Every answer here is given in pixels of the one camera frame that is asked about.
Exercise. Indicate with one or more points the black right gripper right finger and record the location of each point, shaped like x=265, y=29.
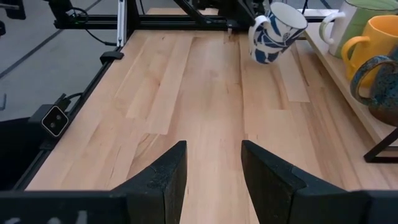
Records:
x=280, y=193

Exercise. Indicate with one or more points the white mug navy leaf pattern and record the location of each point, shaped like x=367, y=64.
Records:
x=273, y=34

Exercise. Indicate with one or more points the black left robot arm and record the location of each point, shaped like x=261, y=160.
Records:
x=236, y=12

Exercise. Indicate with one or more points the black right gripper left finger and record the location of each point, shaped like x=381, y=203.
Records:
x=158, y=193

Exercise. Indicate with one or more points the green and white mug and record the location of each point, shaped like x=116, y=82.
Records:
x=363, y=21

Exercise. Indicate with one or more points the yellow mug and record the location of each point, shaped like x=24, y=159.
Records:
x=379, y=34

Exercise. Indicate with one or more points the speckled blue brown mug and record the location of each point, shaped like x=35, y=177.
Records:
x=385, y=90

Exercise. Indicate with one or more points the small black camera module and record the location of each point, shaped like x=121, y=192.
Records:
x=55, y=120

